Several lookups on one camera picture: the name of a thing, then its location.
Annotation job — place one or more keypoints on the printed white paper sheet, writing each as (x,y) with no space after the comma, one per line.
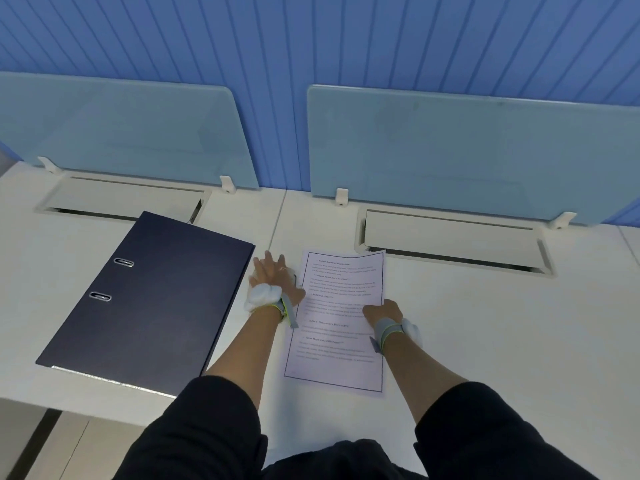
(340,344)

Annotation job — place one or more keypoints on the frosted glass desk partition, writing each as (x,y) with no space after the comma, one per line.
(125,129)
(470,154)

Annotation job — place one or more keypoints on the white and grey wrist tracker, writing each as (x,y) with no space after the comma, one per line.
(392,332)
(262,297)

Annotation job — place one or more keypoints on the person's left forearm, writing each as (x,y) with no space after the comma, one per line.
(247,347)

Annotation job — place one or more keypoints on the person's right fingers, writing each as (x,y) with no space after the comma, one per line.
(371,312)

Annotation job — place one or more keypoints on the person's left thumb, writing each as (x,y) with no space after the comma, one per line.
(298,295)

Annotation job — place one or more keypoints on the person's right forearm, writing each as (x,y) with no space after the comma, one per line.
(420,374)

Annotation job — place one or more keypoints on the person's right hand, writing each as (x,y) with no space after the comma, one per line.
(385,310)

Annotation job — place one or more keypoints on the dark blue lever arch binder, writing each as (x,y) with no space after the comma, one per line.
(150,299)

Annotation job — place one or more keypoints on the person's left hand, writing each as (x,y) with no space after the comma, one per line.
(274,275)

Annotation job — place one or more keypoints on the person's black top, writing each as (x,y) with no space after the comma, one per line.
(210,434)

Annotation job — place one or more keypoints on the white partition bracket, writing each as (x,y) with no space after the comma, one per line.
(227,184)
(49,165)
(341,196)
(561,220)

